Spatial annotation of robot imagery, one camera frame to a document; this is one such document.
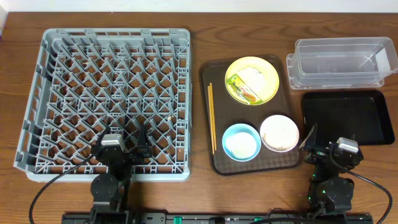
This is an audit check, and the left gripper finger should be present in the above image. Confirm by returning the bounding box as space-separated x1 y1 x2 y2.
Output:
99 126 110 144
137 125 150 150

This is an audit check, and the pink white bowl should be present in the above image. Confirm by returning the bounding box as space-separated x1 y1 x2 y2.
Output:
259 114 300 152

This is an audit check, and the white tissue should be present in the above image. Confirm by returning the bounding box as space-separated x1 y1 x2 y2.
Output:
238 67 266 100

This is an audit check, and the green yellow snack wrapper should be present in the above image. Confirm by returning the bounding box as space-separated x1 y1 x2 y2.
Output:
226 74 262 105

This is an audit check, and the white cup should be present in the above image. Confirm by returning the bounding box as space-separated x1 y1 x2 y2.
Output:
226 132 257 159

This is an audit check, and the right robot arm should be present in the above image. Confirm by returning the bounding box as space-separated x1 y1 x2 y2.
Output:
299 124 364 219

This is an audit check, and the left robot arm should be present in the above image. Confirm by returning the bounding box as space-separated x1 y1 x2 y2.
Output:
90 125 153 223

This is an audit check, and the grey plastic dishwasher rack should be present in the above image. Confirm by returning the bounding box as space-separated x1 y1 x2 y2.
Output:
14 28 192 182

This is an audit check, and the black rectangular tray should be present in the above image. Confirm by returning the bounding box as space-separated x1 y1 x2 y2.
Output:
302 90 395 146

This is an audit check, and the yellow round plate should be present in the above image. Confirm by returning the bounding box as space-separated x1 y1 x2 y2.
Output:
224 57 280 105

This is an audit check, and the light blue bowl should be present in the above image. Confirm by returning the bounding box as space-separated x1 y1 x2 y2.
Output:
222 123 262 162

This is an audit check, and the clear plastic bin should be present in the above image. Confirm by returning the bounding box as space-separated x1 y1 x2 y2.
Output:
286 37 397 90

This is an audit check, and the wooden chopstick left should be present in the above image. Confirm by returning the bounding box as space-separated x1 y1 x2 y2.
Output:
208 83 215 155

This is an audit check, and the wooden chopstick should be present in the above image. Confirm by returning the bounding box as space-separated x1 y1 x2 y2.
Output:
208 83 215 155
211 83 217 152

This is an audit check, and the dark brown serving tray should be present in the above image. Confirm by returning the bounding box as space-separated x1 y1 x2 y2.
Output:
200 55 303 176

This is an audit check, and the wooden chopstick right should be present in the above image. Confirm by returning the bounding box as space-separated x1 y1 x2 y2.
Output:
211 83 217 152

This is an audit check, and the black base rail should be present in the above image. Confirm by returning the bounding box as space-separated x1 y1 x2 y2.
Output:
61 211 373 224

